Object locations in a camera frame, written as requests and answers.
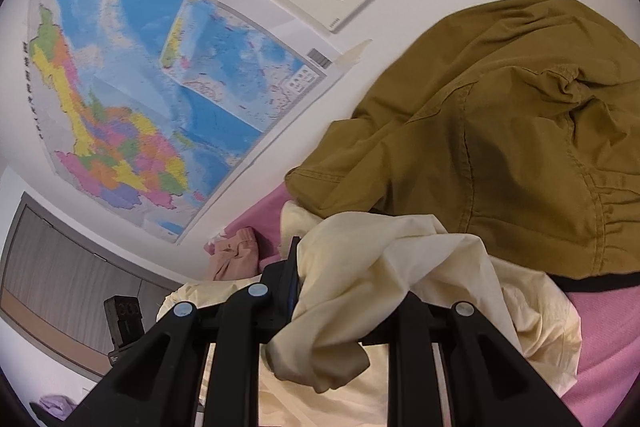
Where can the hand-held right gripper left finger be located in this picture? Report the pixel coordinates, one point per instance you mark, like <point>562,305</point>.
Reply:
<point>287,277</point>

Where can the colourful wall map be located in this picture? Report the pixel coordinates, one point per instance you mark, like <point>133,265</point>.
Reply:
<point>150,82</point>

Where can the pink bed sheet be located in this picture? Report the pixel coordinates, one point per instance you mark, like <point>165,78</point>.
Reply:
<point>610,357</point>

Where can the folded peach garment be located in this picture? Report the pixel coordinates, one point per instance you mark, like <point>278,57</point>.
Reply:
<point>235,257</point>

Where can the olive brown jacket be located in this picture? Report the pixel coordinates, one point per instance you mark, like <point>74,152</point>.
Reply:
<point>500,132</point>

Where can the lilac cloth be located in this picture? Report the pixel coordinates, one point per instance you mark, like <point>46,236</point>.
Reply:
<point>55,407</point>

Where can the cream garment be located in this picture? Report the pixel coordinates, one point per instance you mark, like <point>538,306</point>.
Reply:
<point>380,257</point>

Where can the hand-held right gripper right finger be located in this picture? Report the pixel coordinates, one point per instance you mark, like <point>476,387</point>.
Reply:
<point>415,322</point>

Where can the strip of clear tape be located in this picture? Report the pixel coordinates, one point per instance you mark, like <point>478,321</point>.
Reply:
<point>352,54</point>

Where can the grey wooden door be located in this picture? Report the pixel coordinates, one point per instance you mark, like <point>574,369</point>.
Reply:
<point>60,272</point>

